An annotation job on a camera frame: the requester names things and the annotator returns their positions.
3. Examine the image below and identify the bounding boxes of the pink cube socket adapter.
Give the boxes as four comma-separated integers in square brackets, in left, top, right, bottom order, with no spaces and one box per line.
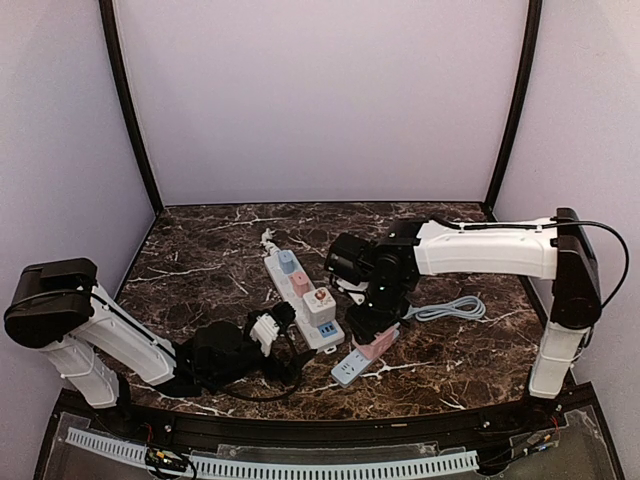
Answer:
[352,325,399,360]

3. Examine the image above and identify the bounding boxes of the white multicolour power strip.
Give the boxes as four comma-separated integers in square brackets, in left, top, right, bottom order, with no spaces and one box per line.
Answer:
[261,228,345,354]

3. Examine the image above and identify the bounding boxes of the light blue power strip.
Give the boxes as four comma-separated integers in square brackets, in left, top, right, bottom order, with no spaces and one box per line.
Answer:
[330,294,487,389]

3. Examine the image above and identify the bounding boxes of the white cube socket adapter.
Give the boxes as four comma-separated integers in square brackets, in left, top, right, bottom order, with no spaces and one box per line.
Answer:
[302,287,337,328]

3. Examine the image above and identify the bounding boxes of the small pink charger plug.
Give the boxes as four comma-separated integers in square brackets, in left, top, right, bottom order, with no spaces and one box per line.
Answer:
[289,271,311,298]

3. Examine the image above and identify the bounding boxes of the small blue charger plug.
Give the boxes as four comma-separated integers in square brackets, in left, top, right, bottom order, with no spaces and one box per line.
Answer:
[277,250,297,275]

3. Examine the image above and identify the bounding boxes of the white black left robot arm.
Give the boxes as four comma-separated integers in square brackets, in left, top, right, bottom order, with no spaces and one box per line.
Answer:
[4,258,304,410]

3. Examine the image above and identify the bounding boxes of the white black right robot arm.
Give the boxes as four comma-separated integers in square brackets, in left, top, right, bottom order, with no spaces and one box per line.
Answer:
[324,207,631,400]

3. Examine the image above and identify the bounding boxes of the small green circuit board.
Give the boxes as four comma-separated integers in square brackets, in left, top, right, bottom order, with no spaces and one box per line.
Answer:
[144,447,189,471]

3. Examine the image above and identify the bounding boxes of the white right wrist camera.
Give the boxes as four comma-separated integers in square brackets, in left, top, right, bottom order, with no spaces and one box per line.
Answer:
[330,276,365,305]

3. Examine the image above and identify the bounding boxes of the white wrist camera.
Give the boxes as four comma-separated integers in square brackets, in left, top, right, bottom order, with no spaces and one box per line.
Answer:
[330,276,365,305]
[249,313,281,357]

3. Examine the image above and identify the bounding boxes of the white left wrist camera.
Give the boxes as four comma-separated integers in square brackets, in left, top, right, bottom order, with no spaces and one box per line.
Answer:
[249,313,281,357]

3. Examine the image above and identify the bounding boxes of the black front table rail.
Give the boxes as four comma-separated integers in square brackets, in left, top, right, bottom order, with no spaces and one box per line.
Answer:
[101,402,547,451]

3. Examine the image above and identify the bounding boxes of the white slotted cable duct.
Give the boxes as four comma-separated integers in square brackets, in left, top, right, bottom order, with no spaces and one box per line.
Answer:
[65,428,479,480]

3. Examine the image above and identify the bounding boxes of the right black frame post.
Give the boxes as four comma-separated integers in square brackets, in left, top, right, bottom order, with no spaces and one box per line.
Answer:
[483,0,543,212]

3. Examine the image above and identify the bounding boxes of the black frame post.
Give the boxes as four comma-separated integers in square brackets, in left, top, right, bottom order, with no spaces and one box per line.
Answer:
[483,0,543,212]
[98,0,164,216]

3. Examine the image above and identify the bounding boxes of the left black frame post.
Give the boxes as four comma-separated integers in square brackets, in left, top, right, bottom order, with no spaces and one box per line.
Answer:
[98,0,164,216]

